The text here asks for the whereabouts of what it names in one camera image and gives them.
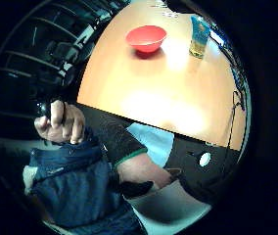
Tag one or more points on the red plastic bowl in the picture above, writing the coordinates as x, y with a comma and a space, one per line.
145, 37

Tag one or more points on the white chair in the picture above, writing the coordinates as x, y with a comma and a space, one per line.
178, 209

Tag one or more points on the the person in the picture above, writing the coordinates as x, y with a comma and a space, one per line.
70, 192

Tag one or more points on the black round object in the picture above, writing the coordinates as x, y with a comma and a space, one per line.
43, 108

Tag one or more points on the dark shelf rack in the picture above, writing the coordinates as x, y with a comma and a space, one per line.
31, 62

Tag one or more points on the white oval sticker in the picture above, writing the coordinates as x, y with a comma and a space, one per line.
205, 159

